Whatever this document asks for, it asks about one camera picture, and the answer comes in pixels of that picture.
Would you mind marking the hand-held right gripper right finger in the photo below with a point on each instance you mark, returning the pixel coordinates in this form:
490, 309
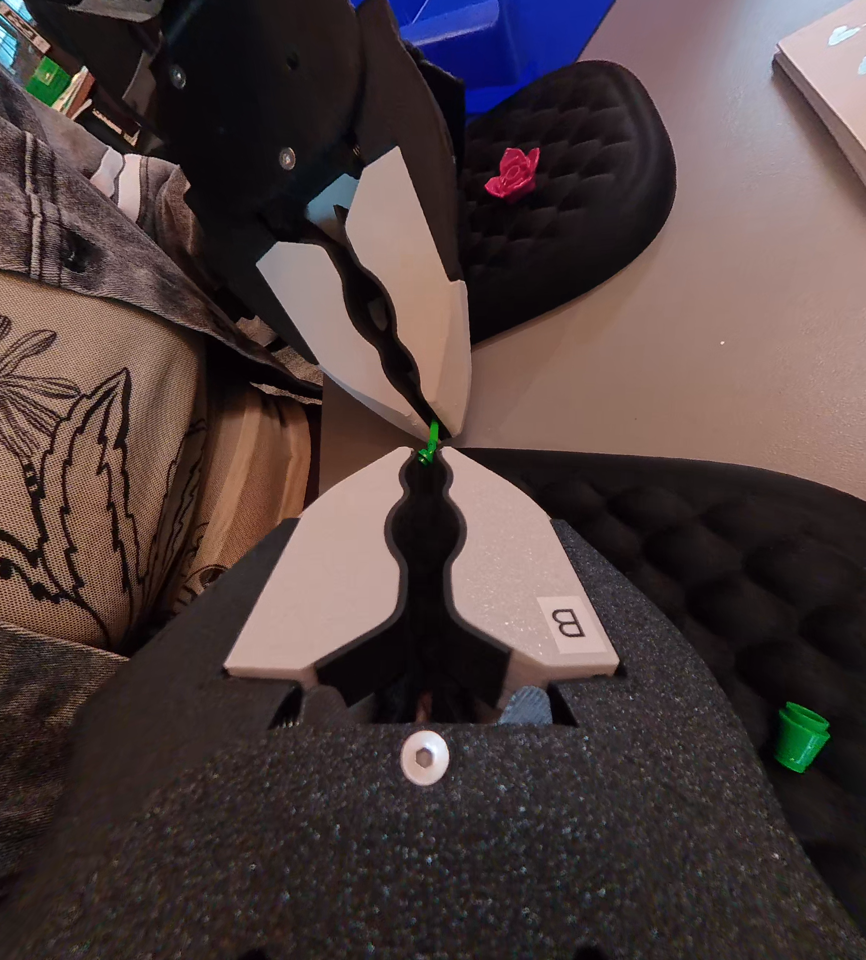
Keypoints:
515, 577

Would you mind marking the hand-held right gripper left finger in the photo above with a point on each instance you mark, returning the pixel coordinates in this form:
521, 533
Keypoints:
320, 592

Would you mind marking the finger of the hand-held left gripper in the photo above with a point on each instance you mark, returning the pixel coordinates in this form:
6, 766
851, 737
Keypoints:
320, 322
425, 285

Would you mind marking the red flower lego piece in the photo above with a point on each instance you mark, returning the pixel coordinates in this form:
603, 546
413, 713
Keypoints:
511, 174

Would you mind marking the green lego rod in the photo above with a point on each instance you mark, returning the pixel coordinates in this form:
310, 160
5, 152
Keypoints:
431, 442

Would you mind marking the blue plastic bin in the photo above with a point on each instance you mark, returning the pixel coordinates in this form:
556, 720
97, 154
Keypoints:
508, 37

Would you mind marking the lego instruction booklet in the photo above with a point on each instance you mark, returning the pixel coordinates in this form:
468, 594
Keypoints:
853, 97

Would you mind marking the green lego cone piece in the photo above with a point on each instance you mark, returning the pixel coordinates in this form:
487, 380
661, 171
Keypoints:
800, 739

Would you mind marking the black foam pad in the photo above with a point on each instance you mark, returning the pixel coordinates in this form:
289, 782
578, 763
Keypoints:
575, 247
740, 570

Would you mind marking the person's beige printed shirt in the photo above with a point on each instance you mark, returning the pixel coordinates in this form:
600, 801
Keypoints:
65, 465

